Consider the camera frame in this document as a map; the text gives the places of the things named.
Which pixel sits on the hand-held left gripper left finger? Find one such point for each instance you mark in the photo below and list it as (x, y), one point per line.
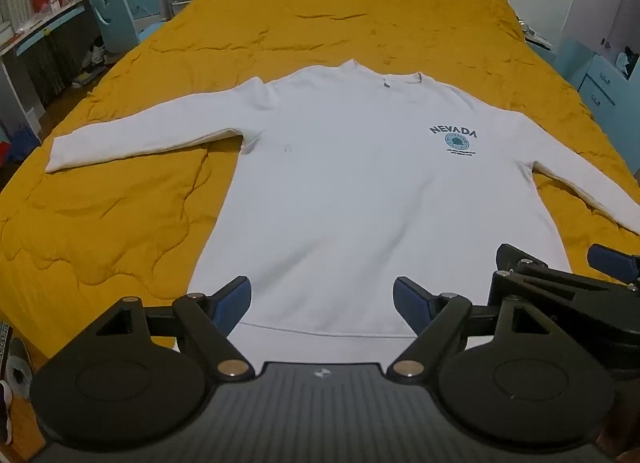
(234, 297)

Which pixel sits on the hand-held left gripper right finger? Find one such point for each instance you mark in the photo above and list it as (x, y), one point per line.
(412, 299)

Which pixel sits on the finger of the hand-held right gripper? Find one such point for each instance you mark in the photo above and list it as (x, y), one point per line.
(611, 261)
(550, 275)

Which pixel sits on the white printed sweatshirt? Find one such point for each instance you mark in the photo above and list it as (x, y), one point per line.
(340, 193)

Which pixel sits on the light blue nightstand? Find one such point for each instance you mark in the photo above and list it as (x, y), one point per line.
(595, 78)

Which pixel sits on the grey and white sneaker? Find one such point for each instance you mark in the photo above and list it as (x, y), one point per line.
(21, 368)

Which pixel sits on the clutter on nightstand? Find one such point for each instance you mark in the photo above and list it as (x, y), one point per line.
(535, 35)

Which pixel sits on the dark sneaker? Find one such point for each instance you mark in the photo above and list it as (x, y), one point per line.
(5, 413)

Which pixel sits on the blue bag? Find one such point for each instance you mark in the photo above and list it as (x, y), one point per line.
(20, 143)

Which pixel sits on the mustard yellow quilt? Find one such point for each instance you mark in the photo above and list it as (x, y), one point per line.
(320, 8)

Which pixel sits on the light blue chair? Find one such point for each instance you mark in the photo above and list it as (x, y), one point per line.
(114, 18)

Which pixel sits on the white and blue desk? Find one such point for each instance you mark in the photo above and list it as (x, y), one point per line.
(45, 38)

